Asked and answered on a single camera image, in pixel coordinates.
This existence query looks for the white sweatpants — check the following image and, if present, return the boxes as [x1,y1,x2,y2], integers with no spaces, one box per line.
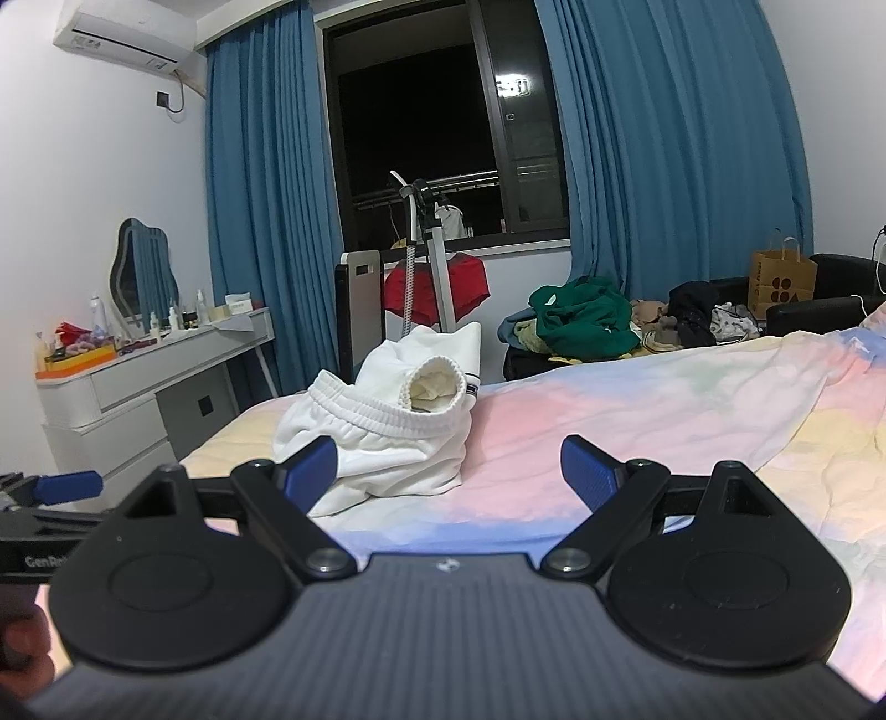
[272,322,482,517]

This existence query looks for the pile of dark clothes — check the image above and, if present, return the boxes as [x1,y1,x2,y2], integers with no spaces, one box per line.
[668,280,719,348]

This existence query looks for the person's left hand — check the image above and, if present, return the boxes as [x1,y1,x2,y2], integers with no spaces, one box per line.
[0,603,55,701]

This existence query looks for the white dressing table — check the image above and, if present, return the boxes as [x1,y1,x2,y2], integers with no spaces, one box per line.
[36,309,275,512]

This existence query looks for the orange tray of items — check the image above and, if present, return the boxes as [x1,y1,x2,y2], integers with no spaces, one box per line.
[34,321,117,381]

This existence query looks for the green sweatshirt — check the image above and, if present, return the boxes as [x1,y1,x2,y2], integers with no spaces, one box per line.
[529,276,640,363]

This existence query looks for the pastel tie-dye bed sheet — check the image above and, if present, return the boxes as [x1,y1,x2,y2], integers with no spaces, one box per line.
[177,300,886,707]

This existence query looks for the white tower heater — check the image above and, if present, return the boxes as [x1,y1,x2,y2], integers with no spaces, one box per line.
[333,250,386,383]

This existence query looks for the red garment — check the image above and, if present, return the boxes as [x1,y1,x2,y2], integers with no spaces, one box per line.
[384,254,490,327]

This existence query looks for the left blue curtain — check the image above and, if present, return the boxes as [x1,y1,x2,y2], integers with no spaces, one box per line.
[206,2,342,394]

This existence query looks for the blue curtain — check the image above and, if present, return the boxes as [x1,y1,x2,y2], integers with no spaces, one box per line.
[536,2,814,299]
[206,2,342,394]

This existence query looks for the brown paper bag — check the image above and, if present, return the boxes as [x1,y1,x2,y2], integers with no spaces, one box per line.
[748,235,817,321]

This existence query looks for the black sofa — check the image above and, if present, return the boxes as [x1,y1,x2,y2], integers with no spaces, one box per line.
[712,252,886,340]

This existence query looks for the garment steamer stand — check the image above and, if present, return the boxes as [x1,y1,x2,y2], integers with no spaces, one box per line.
[390,171,456,336]

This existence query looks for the right blue curtain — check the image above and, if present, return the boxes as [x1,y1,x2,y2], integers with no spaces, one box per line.
[536,2,814,299]

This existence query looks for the dark window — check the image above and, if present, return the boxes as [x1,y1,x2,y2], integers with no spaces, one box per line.
[323,2,569,252]

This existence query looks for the white air conditioner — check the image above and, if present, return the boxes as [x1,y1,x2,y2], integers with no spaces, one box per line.
[53,0,197,74]

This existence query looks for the wavy frame mirror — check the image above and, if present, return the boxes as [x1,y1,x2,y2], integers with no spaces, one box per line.
[110,218,180,335]

